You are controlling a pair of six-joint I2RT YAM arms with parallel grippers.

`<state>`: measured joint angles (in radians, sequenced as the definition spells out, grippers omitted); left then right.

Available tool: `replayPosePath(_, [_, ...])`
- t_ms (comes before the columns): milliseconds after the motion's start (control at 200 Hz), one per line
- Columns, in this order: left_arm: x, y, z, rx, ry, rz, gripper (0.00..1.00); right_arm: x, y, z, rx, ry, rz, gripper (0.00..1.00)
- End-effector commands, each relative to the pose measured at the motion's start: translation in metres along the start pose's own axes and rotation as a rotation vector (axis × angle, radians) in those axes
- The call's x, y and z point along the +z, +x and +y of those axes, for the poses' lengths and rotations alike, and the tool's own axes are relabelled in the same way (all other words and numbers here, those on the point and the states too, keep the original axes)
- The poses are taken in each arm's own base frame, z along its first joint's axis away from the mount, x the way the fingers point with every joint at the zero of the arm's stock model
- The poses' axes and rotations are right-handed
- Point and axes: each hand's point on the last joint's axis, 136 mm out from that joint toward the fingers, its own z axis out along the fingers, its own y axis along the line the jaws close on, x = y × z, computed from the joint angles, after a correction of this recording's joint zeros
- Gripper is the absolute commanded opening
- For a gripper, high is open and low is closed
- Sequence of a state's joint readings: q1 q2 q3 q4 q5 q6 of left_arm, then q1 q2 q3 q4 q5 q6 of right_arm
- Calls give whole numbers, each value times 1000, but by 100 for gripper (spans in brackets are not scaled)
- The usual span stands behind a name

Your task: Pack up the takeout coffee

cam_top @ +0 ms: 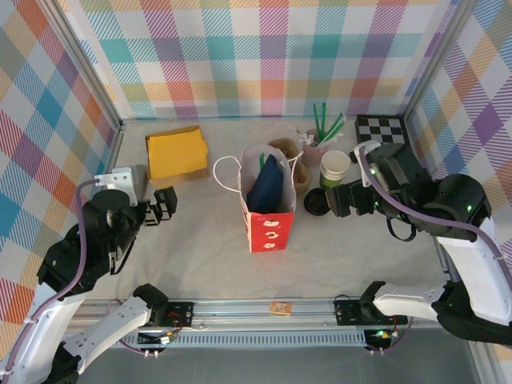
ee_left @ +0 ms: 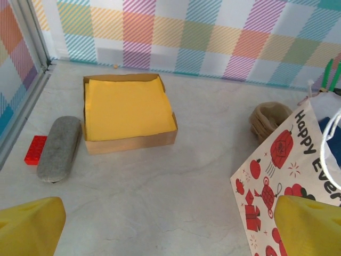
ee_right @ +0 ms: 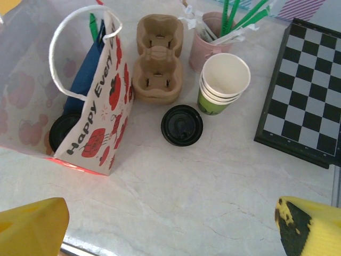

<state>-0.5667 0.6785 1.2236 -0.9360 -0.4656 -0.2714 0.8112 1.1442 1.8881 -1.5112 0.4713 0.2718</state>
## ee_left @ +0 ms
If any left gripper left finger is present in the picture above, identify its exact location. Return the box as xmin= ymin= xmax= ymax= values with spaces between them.
xmin=0 ymin=196 xmax=67 ymax=256

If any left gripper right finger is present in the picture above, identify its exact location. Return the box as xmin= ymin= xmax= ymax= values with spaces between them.
xmin=274 ymin=194 xmax=341 ymax=256

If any white red paper gift bag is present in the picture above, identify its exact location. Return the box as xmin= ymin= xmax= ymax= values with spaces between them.
xmin=230 ymin=100 xmax=341 ymax=256

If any red toy brick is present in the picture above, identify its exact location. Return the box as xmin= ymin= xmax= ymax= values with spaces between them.
xmin=23 ymin=135 xmax=48 ymax=166

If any grey felt glasses case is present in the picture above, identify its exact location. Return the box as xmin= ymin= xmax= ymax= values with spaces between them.
xmin=36 ymin=115 xmax=83 ymax=184

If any brown pulp cup carrier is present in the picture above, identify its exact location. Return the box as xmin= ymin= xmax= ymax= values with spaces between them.
xmin=249 ymin=102 xmax=294 ymax=141

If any blue and yellow book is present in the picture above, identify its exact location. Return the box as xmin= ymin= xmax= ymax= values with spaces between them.
xmin=83 ymin=73 xmax=178 ymax=155

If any white straw crumpled wrapper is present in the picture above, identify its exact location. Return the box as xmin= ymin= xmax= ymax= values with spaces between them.
xmin=297 ymin=78 xmax=317 ymax=106

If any green wrapped straw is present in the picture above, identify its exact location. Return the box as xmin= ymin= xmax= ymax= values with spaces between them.
xmin=321 ymin=58 xmax=334 ymax=91
xmin=330 ymin=62 xmax=341 ymax=90

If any yellow paper napkin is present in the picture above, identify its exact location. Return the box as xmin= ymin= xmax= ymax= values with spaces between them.
xmin=84 ymin=78 xmax=178 ymax=141

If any aluminium frame post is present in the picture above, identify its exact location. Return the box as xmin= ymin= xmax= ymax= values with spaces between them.
xmin=10 ymin=0 xmax=53 ymax=72

